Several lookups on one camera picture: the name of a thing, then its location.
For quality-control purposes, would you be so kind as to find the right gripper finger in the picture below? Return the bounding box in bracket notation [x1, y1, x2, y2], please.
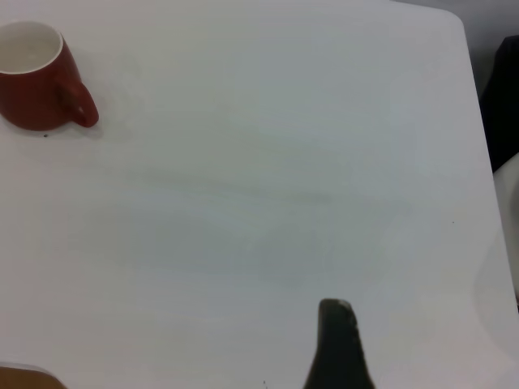
[302, 298, 376, 389]

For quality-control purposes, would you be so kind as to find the red ceramic mug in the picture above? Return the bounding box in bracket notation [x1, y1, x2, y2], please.
[0, 21, 101, 132]

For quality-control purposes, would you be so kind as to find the black background object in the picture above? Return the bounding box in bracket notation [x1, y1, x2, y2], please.
[480, 35, 519, 173]

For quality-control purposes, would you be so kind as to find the orange brown rounded object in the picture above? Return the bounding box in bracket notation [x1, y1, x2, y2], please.
[0, 363, 68, 389]

